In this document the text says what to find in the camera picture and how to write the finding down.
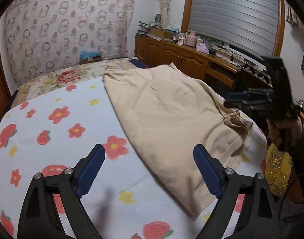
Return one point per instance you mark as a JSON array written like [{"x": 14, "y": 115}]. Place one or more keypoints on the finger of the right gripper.
[
  {"x": 239, "y": 104},
  {"x": 247, "y": 95}
]

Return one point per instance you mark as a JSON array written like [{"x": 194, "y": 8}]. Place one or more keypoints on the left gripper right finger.
[{"x": 257, "y": 218}]

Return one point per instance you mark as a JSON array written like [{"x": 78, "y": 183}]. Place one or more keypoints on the floral quilt bedspread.
[{"x": 69, "y": 76}]

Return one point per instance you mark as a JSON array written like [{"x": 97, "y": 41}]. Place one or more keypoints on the blue item on box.
[{"x": 89, "y": 56}]

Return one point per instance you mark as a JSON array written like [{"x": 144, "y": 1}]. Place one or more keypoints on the white strawberry flower blanket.
[{"x": 53, "y": 132}]

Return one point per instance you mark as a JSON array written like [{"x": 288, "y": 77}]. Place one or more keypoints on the grey window roller blind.
[{"x": 250, "y": 25}]

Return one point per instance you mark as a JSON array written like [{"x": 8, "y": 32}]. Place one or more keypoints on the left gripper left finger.
[{"x": 39, "y": 216}]

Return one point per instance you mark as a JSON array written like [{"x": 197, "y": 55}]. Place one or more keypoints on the beige t-shirt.
[{"x": 165, "y": 114}]

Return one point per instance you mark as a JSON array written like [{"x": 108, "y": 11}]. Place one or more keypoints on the purple tissue pack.
[{"x": 202, "y": 48}]

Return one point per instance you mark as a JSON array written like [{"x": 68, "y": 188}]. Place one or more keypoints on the yellow patterned cushion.
[{"x": 278, "y": 170}]

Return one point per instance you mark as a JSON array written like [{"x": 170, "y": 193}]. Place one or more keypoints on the navy blue blanket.
[{"x": 139, "y": 64}]

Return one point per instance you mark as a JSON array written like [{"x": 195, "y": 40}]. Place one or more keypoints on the tied cream curtain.
[{"x": 165, "y": 3}]

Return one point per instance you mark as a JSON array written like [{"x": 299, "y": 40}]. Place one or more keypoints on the stack of folded papers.
[{"x": 147, "y": 26}]

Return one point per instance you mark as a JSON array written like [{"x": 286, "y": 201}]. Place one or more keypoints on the person's right hand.
[{"x": 285, "y": 134}]

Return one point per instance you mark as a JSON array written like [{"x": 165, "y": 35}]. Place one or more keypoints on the pink thermos jug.
[{"x": 191, "y": 38}]

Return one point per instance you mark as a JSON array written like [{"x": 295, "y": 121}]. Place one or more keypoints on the cardboard box on cabinet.
[{"x": 161, "y": 33}]

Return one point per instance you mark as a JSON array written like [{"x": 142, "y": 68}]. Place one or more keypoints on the wooden sideboard cabinet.
[{"x": 189, "y": 61}]

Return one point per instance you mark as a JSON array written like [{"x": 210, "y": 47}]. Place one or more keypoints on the circle-pattern lace curtain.
[{"x": 42, "y": 36}]

